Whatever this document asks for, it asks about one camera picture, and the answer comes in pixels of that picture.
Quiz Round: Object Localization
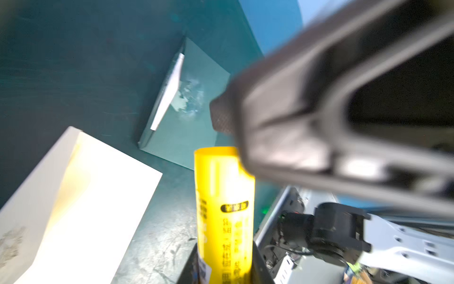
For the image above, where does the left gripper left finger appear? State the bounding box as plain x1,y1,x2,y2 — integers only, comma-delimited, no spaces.
176,244,198,284

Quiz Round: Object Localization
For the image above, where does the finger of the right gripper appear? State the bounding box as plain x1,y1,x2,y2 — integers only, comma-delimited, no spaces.
209,88,241,136
230,1,454,217

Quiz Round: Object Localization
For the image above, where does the yellow glue stick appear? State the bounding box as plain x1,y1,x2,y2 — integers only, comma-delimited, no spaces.
194,147,255,284

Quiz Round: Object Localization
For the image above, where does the dark green envelope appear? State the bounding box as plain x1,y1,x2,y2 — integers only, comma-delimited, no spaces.
138,37,230,169

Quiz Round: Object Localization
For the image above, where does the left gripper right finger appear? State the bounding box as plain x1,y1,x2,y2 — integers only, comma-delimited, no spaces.
251,241,274,284

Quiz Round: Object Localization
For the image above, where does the cream yellow envelope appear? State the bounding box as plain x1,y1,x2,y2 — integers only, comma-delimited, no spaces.
1,127,162,284

